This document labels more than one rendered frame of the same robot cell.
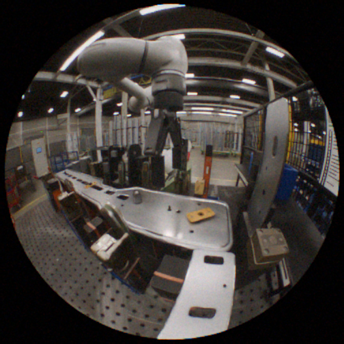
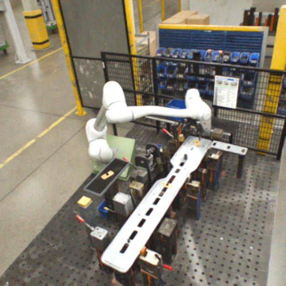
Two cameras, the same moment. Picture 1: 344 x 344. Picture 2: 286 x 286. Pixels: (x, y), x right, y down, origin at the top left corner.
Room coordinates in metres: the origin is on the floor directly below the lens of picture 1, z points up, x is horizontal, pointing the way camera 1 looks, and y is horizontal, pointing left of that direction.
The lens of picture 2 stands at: (0.23, 1.97, 2.47)
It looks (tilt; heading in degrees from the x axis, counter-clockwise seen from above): 34 degrees down; 283
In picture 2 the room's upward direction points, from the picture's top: 6 degrees counter-clockwise
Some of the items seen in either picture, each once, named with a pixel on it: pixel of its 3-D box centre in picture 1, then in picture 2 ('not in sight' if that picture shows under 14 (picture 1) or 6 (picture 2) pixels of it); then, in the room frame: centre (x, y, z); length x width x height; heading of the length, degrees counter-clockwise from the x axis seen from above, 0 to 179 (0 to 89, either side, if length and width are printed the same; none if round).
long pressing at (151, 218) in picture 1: (88, 185); (167, 187); (0.44, 0.47, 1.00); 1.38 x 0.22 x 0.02; 70
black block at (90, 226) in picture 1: (108, 249); (202, 184); (0.19, 0.25, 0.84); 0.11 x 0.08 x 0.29; 160
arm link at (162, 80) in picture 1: (168, 87); not in sight; (0.29, 0.01, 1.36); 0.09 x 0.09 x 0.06
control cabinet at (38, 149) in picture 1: (39, 153); not in sight; (2.77, 6.83, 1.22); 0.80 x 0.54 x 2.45; 165
